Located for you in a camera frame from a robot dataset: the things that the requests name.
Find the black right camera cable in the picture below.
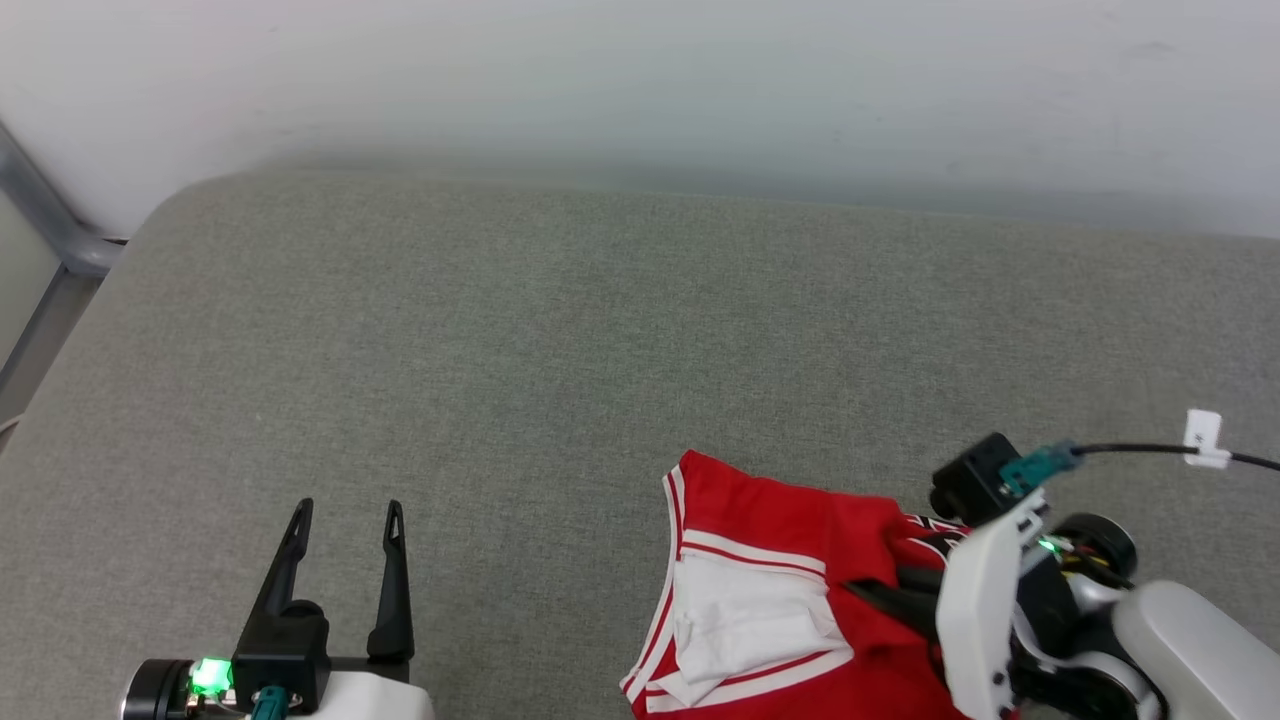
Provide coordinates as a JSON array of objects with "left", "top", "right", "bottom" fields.
[{"left": 1075, "top": 442, "right": 1280, "bottom": 473}]

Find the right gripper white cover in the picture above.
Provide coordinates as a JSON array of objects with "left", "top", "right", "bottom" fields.
[{"left": 845, "top": 488, "right": 1161, "bottom": 720}]

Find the red and white basketball jersey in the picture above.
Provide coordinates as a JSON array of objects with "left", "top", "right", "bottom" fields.
[{"left": 620, "top": 450, "right": 1001, "bottom": 720}]

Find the grey metal frame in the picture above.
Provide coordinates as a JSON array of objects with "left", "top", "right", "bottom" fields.
[{"left": 0, "top": 120, "right": 128, "bottom": 426}]

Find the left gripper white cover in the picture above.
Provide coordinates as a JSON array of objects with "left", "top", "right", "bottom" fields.
[{"left": 120, "top": 498, "right": 436, "bottom": 720}]

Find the white cable tag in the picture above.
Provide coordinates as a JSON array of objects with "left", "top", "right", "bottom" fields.
[{"left": 1184, "top": 409, "right": 1232, "bottom": 470}]

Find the teal right camera connector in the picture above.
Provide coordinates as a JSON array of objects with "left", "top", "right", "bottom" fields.
[{"left": 1000, "top": 443, "right": 1084, "bottom": 497}]

